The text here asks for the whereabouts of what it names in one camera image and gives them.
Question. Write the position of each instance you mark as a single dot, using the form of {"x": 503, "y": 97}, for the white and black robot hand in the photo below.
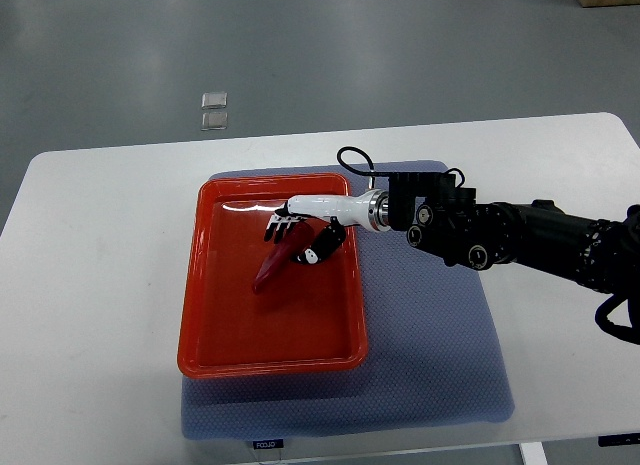
{"x": 369, "y": 210}

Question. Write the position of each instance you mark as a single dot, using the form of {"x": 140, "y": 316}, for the red pepper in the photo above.
{"x": 289, "y": 246}

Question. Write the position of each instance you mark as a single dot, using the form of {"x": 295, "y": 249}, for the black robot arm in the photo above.
{"x": 441, "y": 216}

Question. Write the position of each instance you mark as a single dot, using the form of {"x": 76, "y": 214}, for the red plastic tray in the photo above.
{"x": 309, "y": 318}

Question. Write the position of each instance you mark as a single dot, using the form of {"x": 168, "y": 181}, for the blue-grey mesh mat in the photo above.
{"x": 433, "y": 356}

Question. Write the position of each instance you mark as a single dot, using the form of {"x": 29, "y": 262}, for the lower silver floor plate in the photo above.
{"x": 214, "y": 120}

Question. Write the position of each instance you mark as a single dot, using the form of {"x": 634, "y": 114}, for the silver floor plate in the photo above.
{"x": 214, "y": 100}
{"x": 214, "y": 120}

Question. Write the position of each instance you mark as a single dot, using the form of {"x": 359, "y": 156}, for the upper silver floor plate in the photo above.
{"x": 214, "y": 100}

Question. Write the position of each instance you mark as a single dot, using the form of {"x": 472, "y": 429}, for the black mat label tag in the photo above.
{"x": 269, "y": 444}

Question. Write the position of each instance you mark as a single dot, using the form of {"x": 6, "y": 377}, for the white table leg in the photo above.
{"x": 532, "y": 453}

